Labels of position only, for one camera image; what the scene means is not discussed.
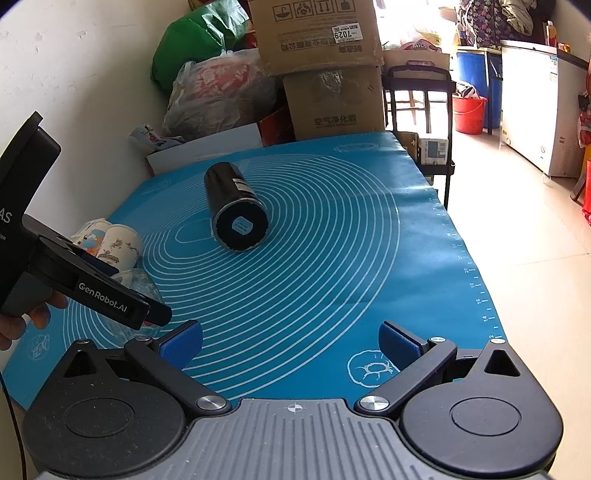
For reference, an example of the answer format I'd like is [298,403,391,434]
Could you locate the floral fabric bundle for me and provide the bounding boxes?
[457,0,537,48]

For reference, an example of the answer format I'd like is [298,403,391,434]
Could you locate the green plastic bag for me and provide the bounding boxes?
[150,0,249,95]

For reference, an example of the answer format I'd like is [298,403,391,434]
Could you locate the small white printed bag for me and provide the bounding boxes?
[129,124,184,154]

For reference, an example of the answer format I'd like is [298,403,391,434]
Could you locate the lower cardboard box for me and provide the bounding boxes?
[283,66,386,141]

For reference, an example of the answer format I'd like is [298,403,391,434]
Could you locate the white flat box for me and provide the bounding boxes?
[147,124,263,175]

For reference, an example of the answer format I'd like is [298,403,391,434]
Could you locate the black cylindrical thermos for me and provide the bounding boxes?
[204,162,270,251]

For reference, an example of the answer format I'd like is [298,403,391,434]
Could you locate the small white blue box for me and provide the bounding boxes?
[418,135,449,166]

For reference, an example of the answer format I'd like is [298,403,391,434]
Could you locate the translucent bag red contents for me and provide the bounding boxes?
[162,49,277,141]

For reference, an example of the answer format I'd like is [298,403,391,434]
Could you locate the paper cup orange blue print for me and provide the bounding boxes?
[70,218,112,256]

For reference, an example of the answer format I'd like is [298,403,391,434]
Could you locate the red bucket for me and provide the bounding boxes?
[453,95,488,135]

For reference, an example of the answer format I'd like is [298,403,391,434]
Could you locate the white paper cup grey print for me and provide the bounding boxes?
[97,224,143,272]

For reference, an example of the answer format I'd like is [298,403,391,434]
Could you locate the upper cardboard box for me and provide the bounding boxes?
[249,0,383,75]

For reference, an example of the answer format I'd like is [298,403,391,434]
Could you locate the blue barrel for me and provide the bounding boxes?
[456,48,503,129]

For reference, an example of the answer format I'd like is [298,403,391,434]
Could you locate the white chest freezer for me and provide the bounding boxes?
[501,40,588,178]

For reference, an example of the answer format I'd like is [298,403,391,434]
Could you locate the person's left hand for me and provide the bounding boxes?
[0,292,68,351]

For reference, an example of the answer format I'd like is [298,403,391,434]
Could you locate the cardboard box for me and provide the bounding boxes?
[249,0,383,75]
[283,66,386,141]

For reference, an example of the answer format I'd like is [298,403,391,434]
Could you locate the blue silicone baking mat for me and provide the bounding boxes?
[2,130,507,411]

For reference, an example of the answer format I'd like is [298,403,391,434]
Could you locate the clear glass cup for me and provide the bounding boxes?
[112,268,162,302]

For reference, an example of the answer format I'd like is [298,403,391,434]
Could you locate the black metal chair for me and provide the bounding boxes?
[382,62,456,208]

